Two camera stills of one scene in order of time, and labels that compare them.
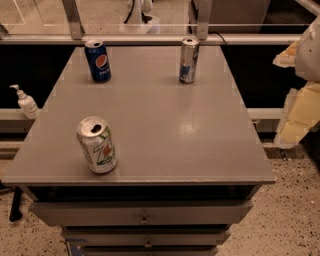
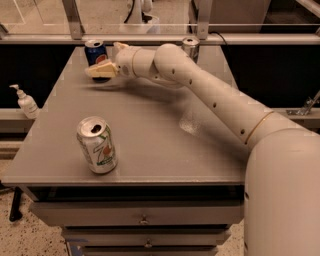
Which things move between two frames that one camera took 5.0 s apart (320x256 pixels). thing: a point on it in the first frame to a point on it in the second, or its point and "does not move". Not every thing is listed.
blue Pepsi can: (98, 61) does not move
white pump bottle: (27, 103) does not move
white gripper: (309, 57) to (124, 62)
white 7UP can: (97, 141) does not move
